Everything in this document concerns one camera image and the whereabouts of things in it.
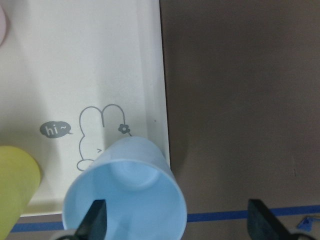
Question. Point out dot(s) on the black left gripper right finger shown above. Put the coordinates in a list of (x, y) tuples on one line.
[(262, 224)]

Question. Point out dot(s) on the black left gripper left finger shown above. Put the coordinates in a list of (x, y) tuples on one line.
[(94, 224)]

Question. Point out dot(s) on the light blue cup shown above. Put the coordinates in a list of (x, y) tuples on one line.
[(143, 199)]

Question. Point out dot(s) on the yellow plastic cup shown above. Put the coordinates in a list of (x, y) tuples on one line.
[(20, 178)]

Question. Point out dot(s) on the pink plastic cup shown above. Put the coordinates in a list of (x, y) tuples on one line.
[(3, 25)]

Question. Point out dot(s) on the beige plastic tray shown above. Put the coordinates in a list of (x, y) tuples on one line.
[(76, 76)]

